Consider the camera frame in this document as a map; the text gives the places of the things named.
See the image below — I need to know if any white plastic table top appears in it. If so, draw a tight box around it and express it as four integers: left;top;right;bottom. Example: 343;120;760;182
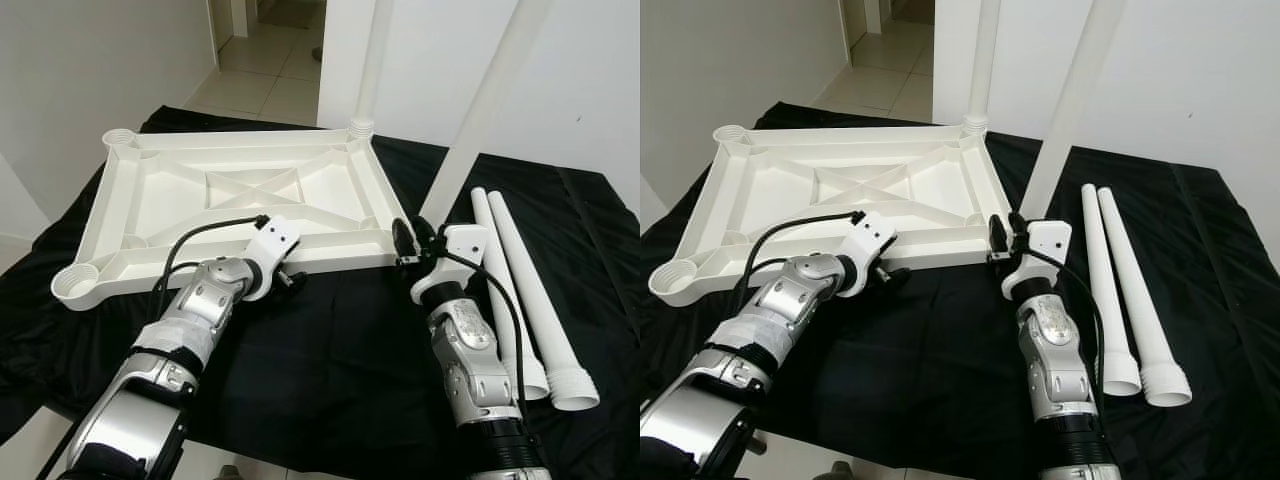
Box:
52;120;409;311
648;115;1013;308

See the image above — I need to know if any black table cloth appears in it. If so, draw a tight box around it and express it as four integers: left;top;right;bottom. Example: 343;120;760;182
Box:
640;100;1280;480
0;105;640;480

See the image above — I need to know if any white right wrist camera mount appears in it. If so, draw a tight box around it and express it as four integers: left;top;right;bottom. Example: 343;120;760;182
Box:
1003;220;1073;299
412;223;491;304

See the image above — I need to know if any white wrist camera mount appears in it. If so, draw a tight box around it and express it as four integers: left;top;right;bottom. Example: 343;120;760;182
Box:
243;215;303;299
1003;220;1073;299
848;210;898;296
412;223;491;304

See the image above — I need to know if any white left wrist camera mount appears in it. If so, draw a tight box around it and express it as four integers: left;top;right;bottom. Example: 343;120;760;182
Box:
848;210;898;296
243;215;303;299

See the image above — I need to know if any white door frame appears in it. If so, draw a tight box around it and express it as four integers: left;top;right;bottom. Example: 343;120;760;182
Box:
845;0;891;36
205;0;251;41

